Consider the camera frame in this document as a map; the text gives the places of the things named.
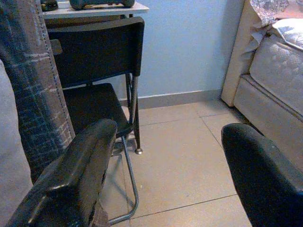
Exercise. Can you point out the dark plaid cloth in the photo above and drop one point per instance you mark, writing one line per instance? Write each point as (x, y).
(30, 82)

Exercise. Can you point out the grey cloth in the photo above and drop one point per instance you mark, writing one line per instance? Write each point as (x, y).
(10, 142)

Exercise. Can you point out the white desk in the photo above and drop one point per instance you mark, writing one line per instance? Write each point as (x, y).
(99, 13)

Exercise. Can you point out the black game controller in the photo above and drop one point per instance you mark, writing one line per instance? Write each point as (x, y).
(99, 3)

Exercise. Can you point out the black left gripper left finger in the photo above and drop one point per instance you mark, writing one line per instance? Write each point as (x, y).
(71, 179)

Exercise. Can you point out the black folding chair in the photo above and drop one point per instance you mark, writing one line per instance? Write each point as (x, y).
(94, 52)

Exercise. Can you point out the grey floral print sheet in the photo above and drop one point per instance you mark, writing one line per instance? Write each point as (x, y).
(267, 11)

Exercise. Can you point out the small dark desk object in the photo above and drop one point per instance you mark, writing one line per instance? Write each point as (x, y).
(48, 4)

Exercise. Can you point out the quilted white mattress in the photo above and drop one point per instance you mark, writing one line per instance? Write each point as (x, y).
(279, 71)

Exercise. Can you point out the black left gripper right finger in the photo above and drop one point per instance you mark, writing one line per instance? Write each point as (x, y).
(265, 179)

